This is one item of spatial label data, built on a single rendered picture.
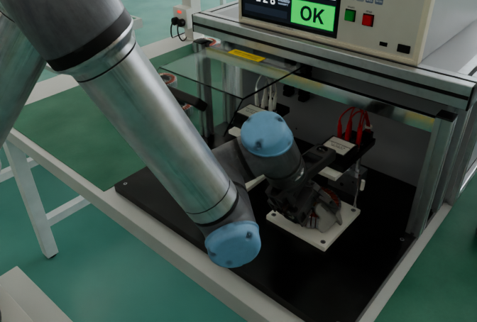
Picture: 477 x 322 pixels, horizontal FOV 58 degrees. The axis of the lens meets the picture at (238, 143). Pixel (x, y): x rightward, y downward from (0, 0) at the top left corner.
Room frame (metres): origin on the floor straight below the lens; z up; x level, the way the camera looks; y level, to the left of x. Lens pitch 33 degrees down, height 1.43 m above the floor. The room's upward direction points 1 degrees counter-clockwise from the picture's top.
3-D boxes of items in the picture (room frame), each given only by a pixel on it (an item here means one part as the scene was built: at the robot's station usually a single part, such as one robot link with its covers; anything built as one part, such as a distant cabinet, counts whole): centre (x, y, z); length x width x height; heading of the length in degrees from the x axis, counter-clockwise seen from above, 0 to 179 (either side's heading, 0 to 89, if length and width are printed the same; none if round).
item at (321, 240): (0.72, -0.16, 0.78); 0.15 x 0.15 x 0.01; 48
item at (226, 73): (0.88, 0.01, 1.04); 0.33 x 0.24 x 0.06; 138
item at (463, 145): (0.99, -0.24, 0.92); 0.66 x 0.01 x 0.30; 48
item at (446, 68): (1.04, -0.29, 1.09); 0.68 x 0.44 x 0.05; 48
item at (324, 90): (0.87, -0.14, 1.03); 0.62 x 0.01 x 0.03; 48
